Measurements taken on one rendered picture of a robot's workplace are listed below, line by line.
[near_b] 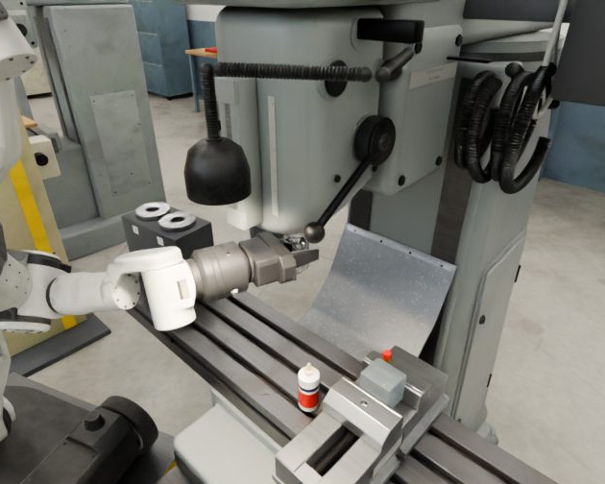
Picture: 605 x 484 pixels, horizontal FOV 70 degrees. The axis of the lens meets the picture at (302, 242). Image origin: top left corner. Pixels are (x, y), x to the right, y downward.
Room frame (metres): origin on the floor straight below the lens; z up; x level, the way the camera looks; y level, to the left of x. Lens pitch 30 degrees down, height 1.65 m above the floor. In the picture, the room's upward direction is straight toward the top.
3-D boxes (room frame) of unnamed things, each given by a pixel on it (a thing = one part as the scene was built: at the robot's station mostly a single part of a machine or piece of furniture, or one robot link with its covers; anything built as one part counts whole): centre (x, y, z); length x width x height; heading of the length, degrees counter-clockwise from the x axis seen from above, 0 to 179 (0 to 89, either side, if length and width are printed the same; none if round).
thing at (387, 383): (0.53, -0.14, 1.05); 0.06 x 0.05 x 0.06; 46
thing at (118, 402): (0.86, 0.54, 0.50); 0.20 x 0.05 x 0.20; 68
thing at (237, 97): (0.59, 0.09, 1.44); 0.04 x 0.04 x 0.21; 47
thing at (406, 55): (0.49, -0.10, 1.58); 0.17 x 0.01 x 0.01; 160
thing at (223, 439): (0.67, 0.01, 0.80); 0.50 x 0.35 x 0.12; 137
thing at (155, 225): (1.01, 0.36, 1.04); 0.22 x 0.12 x 0.20; 54
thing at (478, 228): (1.12, -0.41, 0.78); 0.50 x 0.46 x 1.56; 137
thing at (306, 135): (0.67, 0.01, 1.47); 0.21 x 0.19 x 0.32; 47
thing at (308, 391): (0.58, -0.01, 1.00); 0.04 x 0.04 x 0.11
